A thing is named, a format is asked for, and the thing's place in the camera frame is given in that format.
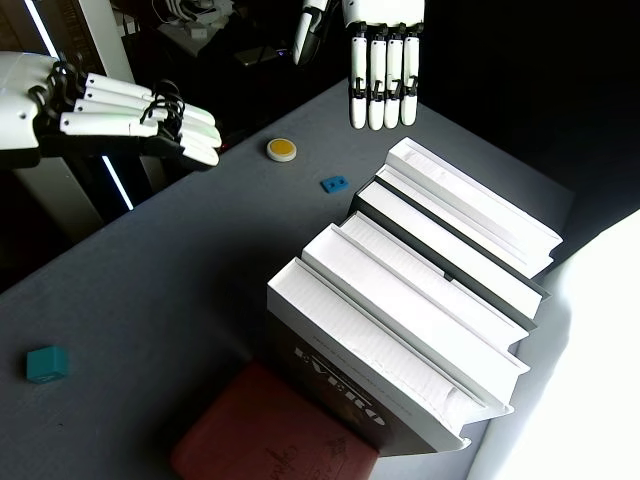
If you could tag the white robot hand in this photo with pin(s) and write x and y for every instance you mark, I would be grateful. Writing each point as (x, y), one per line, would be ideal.
(20, 100)
(377, 65)

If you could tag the white hardcover book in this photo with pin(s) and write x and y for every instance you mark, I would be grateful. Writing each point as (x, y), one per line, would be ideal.
(400, 310)

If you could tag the thick white book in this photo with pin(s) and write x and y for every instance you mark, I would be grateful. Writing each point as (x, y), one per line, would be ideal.
(475, 200)

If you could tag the book with black cover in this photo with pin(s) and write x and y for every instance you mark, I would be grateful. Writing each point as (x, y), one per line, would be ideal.
(450, 250)

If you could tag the dark cover book white lettering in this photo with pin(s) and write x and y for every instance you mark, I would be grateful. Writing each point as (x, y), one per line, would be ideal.
(350, 345)

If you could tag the small blue block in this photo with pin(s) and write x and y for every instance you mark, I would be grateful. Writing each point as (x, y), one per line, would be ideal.
(334, 184)

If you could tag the yellow disc with white rim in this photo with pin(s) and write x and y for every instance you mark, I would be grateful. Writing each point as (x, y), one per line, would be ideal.
(281, 149)

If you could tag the white light strip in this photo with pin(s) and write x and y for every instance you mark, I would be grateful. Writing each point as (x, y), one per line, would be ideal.
(117, 182)

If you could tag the grey table cloth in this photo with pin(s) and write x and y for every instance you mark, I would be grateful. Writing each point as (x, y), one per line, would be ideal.
(175, 280)

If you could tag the teal cube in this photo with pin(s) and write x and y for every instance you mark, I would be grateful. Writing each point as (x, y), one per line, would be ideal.
(46, 365)

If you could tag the red flat notebook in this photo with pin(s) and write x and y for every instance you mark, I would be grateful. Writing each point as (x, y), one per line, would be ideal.
(260, 430)

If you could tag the white frame post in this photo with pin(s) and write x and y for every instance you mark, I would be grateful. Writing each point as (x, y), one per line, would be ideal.
(102, 35)

